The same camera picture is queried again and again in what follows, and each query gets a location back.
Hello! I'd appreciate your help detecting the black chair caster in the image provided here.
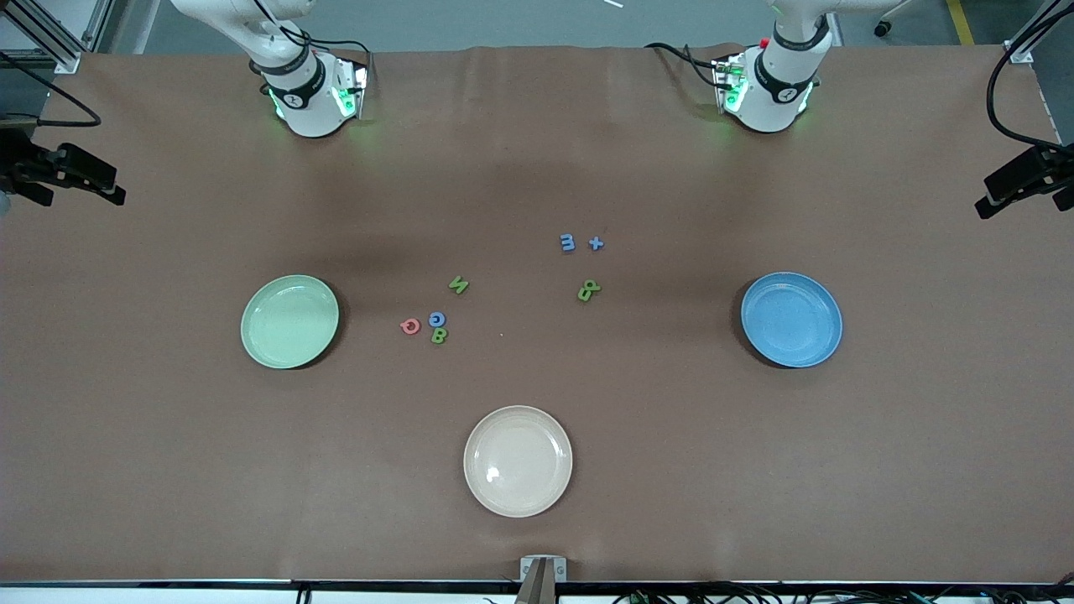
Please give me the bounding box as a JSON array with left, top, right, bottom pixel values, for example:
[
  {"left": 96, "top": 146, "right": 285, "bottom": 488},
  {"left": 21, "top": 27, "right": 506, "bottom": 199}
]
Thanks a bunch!
[{"left": 873, "top": 0, "right": 915, "bottom": 39}]

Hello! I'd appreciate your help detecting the light green plate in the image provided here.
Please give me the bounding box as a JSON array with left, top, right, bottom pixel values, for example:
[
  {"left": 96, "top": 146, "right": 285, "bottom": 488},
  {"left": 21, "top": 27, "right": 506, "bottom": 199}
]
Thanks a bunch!
[{"left": 241, "top": 274, "right": 341, "bottom": 370}]

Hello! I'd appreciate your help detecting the blue plate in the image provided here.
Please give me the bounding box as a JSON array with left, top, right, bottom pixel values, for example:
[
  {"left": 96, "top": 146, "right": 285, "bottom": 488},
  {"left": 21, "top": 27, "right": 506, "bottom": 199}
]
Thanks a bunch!
[{"left": 740, "top": 271, "right": 843, "bottom": 368}]

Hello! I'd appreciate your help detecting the brown table mat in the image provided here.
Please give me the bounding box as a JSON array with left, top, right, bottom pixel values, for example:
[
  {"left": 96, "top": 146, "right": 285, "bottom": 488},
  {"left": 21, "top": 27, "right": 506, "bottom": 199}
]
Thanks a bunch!
[{"left": 0, "top": 44, "right": 1074, "bottom": 585}]

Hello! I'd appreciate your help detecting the beige plate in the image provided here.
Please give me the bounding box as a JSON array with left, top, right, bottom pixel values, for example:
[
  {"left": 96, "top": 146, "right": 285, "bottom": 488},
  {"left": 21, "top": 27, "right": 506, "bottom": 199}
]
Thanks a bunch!
[{"left": 463, "top": 405, "right": 574, "bottom": 518}]

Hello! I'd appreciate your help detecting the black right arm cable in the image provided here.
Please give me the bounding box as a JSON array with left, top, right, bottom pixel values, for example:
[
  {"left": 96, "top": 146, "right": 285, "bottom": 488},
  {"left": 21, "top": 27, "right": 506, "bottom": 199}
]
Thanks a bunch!
[{"left": 0, "top": 49, "right": 103, "bottom": 128}]

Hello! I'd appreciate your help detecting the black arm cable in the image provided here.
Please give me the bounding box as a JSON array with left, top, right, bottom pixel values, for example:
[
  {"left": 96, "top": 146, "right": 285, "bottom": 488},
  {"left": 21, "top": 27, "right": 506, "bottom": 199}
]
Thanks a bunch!
[
  {"left": 987, "top": 29, "right": 1065, "bottom": 154},
  {"left": 0, "top": 49, "right": 103, "bottom": 128}
]

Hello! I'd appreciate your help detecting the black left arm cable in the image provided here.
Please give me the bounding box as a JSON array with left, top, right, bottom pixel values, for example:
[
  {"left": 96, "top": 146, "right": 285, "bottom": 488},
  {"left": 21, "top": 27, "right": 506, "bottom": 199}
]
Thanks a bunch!
[{"left": 987, "top": 29, "right": 1065, "bottom": 154}]

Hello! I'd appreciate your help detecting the aluminium frame post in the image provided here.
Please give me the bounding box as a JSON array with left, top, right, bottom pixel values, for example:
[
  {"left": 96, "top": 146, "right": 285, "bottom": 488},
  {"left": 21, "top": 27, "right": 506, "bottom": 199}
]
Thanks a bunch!
[
  {"left": 1007, "top": 0, "right": 1074, "bottom": 65},
  {"left": 0, "top": 0, "right": 85, "bottom": 75},
  {"left": 84, "top": 0, "right": 115, "bottom": 51}
]

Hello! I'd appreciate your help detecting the black right base cable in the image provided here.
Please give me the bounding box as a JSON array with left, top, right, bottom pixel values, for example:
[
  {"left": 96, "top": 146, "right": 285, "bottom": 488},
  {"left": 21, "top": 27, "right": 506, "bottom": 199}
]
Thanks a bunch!
[{"left": 277, "top": 23, "right": 372, "bottom": 73}]

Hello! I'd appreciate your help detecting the black base cable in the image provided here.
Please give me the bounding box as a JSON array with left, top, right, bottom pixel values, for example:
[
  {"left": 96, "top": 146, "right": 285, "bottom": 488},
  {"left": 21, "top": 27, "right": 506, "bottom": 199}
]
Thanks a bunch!
[
  {"left": 277, "top": 23, "right": 372, "bottom": 73},
  {"left": 644, "top": 42, "right": 727, "bottom": 91}
]

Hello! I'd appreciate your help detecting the black left base cable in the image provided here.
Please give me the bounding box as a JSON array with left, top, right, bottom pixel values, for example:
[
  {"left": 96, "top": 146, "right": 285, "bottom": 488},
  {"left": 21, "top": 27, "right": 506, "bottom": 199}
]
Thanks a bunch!
[{"left": 644, "top": 42, "right": 727, "bottom": 91}]

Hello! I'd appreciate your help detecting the brown camera post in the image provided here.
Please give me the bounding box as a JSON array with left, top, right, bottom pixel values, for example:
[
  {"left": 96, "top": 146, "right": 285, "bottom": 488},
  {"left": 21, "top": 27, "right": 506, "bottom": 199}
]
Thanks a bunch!
[{"left": 514, "top": 560, "right": 559, "bottom": 604}]

